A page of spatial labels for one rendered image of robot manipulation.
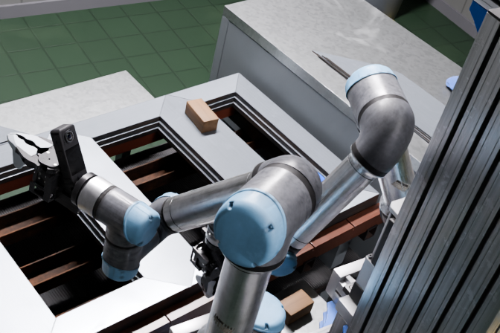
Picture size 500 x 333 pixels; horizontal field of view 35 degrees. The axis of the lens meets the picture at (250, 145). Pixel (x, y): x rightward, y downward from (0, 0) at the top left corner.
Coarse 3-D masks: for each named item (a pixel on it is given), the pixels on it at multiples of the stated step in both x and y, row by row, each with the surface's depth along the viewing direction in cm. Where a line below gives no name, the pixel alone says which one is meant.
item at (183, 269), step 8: (176, 264) 222; (184, 264) 223; (192, 264) 223; (160, 272) 219; (168, 272) 219; (176, 272) 220; (184, 272) 220; (192, 272) 221; (160, 280) 216; (168, 280) 217; (176, 280) 218
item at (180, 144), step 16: (224, 96) 289; (240, 112) 290; (256, 112) 286; (128, 128) 265; (144, 128) 269; (160, 128) 272; (272, 128) 281; (112, 144) 262; (176, 144) 267; (288, 144) 277; (192, 160) 263; (0, 176) 239; (16, 176) 242; (208, 176) 258; (352, 208) 256; (96, 224) 229; (96, 240) 229; (192, 288) 219; (160, 304) 212; (128, 320) 206
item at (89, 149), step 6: (90, 138) 255; (84, 144) 253; (90, 144) 253; (96, 144) 254; (84, 150) 251; (90, 150) 251; (96, 150) 252; (102, 150) 252; (84, 156) 248; (90, 156) 249
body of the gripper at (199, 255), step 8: (200, 248) 203; (208, 248) 201; (216, 248) 195; (192, 256) 204; (200, 256) 200; (208, 256) 200; (200, 264) 202; (208, 264) 200; (216, 264) 199; (216, 272) 200
